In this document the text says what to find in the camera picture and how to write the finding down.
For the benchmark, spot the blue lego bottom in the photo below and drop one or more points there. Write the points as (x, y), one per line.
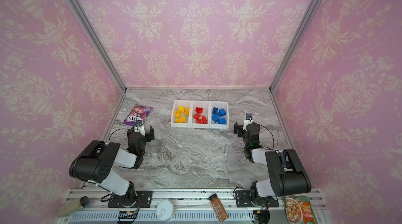
(215, 111)

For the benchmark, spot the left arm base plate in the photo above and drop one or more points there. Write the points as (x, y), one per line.
(142, 199)

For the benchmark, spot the red arch lego brick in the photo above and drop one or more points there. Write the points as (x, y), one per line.
(204, 119)

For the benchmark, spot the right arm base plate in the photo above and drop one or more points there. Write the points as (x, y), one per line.
(243, 199)

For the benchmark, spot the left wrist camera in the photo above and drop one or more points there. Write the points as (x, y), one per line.
(139, 126)

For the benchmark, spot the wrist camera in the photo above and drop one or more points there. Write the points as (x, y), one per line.
(139, 126)
(248, 119)

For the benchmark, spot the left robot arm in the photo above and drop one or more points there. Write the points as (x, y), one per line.
(95, 165)

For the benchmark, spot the white bin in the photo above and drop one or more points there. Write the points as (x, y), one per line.
(218, 116)
(206, 109)
(176, 105)

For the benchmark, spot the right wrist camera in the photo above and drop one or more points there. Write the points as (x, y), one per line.
(248, 119)

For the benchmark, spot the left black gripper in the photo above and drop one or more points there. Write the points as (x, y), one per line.
(150, 136)

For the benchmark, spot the white round disc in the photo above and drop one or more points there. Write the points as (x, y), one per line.
(165, 211)

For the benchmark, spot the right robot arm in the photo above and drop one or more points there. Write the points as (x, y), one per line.
(286, 173)

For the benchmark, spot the spice jar brown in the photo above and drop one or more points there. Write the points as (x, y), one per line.
(218, 207)

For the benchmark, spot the blue lego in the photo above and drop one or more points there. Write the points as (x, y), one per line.
(221, 113)
(215, 118)
(215, 111)

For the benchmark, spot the blue long lego brick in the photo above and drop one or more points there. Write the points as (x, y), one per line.
(222, 121)

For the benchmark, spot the green food packet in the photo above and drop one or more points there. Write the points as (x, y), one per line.
(299, 210)

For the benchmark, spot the purple candy bag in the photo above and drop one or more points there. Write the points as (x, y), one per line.
(138, 115)

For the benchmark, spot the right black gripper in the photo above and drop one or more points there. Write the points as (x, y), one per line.
(237, 128)

